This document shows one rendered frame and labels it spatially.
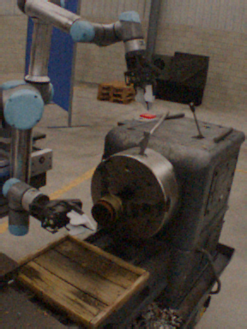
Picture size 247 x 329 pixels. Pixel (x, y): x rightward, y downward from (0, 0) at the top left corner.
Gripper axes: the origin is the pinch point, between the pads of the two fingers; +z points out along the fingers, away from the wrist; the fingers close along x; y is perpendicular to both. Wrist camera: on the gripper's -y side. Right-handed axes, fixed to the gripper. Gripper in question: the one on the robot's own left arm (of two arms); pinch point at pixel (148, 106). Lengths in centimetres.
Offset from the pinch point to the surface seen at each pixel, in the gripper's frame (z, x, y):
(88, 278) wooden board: 49, -9, 40
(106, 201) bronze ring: 26.3, -3.8, 29.3
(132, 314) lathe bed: 70, -3, 29
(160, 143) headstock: 14.2, 1.2, -1.7
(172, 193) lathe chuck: 29.2, 10.2, 11.8
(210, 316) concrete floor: 141, -16, -63
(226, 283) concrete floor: 140, -19, -105
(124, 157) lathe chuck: 14.8, -2.6, 17.1
